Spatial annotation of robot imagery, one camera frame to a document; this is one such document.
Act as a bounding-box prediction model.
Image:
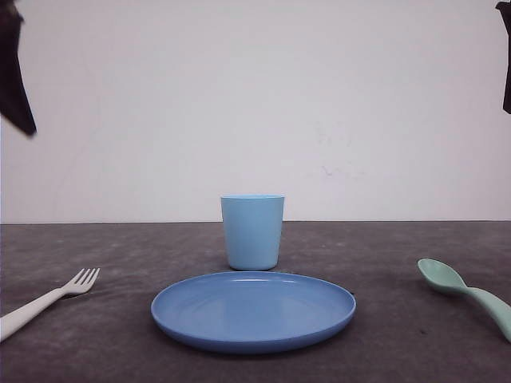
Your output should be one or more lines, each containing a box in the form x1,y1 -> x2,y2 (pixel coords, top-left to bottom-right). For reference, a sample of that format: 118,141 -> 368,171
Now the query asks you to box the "light blue plastic cup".
220,195 -> 284,270

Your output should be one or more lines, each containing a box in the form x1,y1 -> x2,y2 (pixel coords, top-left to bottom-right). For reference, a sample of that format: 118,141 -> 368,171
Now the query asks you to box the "mint green plastic spoon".
417,259 -> 510,342

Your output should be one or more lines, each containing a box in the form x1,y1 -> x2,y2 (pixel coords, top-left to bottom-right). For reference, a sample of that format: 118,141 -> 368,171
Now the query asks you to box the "white plastic fork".
1,267 -> 101,342

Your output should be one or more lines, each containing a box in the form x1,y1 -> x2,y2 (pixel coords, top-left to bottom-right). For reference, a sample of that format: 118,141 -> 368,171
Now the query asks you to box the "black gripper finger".
1,1 -> 37,135
495,1 -> 511,114

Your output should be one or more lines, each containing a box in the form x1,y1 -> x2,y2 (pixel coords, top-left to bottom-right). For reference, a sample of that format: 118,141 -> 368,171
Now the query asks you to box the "blue plastic plate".
150,271 -> 357,354

